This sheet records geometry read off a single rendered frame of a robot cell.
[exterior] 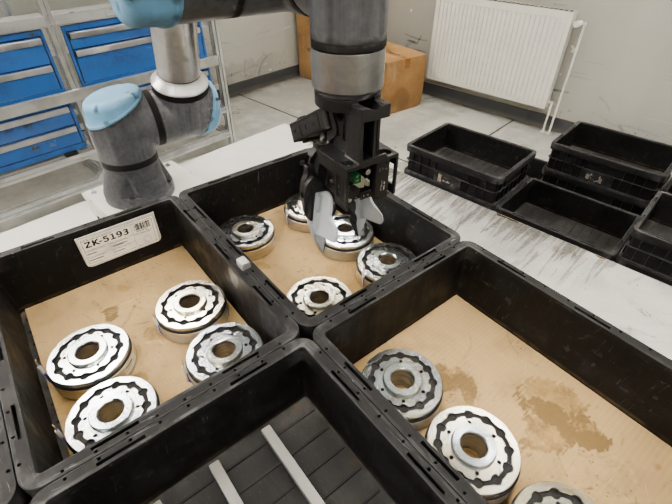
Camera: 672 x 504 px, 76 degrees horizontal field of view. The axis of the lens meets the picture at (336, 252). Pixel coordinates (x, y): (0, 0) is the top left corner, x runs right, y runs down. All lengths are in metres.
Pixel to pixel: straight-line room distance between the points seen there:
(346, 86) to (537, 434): 0.46
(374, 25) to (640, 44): 3.05
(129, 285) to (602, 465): 0.71
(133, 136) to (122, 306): 0.38
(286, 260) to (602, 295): 0.65
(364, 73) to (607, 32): 3.07
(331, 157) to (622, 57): 3.08
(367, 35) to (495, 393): 0.46
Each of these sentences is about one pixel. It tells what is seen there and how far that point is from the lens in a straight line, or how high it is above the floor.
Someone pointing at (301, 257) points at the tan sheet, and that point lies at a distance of 0.78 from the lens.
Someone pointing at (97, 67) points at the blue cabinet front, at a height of 0.68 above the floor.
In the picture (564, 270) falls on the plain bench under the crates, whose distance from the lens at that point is 1.07.
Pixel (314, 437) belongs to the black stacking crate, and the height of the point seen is 0.83.
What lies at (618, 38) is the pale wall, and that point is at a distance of 3.45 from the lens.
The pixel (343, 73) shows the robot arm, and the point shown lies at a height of 1.20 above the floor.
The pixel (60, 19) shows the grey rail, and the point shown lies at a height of 0.91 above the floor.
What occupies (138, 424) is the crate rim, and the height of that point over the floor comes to 0.93.
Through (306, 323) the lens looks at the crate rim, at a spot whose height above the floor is 0.93.
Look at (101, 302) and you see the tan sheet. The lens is 0.79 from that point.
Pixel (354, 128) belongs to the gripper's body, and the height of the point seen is 1.15.
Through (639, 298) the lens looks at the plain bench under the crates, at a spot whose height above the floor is 0.70.
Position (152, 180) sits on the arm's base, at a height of 0.85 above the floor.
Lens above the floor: 1.33
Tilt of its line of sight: 40 degrees down
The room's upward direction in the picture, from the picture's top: straight up
